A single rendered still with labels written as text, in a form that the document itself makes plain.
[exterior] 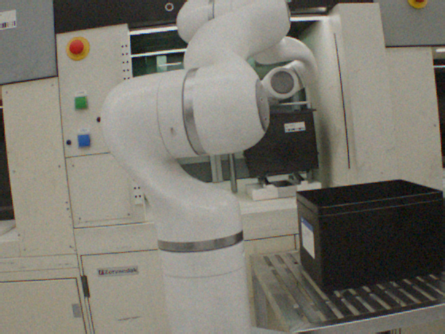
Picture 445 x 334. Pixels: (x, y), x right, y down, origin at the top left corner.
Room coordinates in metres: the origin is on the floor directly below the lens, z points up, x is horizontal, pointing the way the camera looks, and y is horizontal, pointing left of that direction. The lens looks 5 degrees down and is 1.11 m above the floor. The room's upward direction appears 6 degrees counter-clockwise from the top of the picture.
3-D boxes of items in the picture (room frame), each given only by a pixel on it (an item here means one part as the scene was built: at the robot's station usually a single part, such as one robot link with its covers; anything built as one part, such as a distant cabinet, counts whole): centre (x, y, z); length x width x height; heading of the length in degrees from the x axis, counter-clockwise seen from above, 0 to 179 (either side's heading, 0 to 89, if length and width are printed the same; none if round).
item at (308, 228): (1.19, -0.32, 0.85); 0.28 x 0.28 x 0.17; 1
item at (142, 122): (0.79, 0.06, 1.07); 0.19 x 0.12 x 0.24; 73
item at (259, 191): (1.78, -0.20, 0.89); 0.22 x 0.21 x 0.04; 3
